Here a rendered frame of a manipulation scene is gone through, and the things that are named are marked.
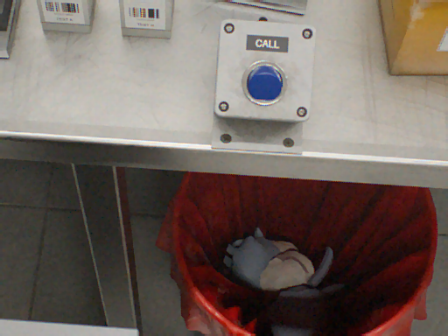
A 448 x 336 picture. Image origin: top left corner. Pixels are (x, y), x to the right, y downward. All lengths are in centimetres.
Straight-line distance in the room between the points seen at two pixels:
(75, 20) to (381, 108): 25
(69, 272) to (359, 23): 95
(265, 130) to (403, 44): 12
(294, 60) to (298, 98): 3
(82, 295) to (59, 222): 15
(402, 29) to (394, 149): 9
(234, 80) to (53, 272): 100
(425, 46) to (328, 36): 9
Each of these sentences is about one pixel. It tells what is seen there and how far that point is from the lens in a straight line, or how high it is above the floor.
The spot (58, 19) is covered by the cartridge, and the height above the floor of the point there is 89.
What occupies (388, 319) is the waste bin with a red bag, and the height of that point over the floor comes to 44.
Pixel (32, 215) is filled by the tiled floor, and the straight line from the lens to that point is 162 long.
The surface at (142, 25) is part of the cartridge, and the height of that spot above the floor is 89.
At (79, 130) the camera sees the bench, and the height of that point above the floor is 88.
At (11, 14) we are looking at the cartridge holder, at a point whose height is 89.
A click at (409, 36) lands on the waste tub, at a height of 93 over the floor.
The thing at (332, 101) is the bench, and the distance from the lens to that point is 70.
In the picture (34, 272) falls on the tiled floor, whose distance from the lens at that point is 158.
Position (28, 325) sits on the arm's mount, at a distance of 53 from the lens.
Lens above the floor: 145
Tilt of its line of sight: 62 degrees down
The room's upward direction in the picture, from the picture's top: 5 degrees clockwise
